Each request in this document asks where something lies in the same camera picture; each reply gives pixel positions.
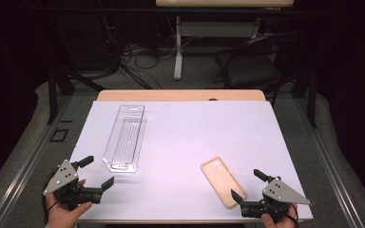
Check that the beige phone case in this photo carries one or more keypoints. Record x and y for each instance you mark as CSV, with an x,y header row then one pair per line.
x,y
221,180

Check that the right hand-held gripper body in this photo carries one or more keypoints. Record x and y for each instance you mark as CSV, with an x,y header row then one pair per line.
x,y
282,193

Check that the person's right hand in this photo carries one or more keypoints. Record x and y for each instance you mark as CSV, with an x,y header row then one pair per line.
x,y
280,224

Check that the black folding chair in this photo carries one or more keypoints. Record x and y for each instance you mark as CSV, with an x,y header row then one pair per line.
x,y
253,72

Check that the white desk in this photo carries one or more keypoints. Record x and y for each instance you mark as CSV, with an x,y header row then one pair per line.
x,y
178,47

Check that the aluminium floor rail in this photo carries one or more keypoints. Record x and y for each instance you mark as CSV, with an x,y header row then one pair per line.
x,y
332,171
28,164

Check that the light wooden table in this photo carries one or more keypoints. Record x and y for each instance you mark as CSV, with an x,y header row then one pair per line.
x,y
177,95

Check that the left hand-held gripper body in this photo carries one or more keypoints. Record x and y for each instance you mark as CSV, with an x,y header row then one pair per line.
x,y
62,177

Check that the person's left hand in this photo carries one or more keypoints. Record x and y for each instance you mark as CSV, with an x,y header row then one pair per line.
x,y
63,217

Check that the white board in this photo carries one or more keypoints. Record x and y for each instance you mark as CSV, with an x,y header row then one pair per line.
x,y
187,142

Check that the black metal stand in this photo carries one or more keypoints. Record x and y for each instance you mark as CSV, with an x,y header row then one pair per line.
x,y
312,101
52,95

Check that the clear plastic bin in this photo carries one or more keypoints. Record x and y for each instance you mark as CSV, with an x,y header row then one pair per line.
x,y
125,139

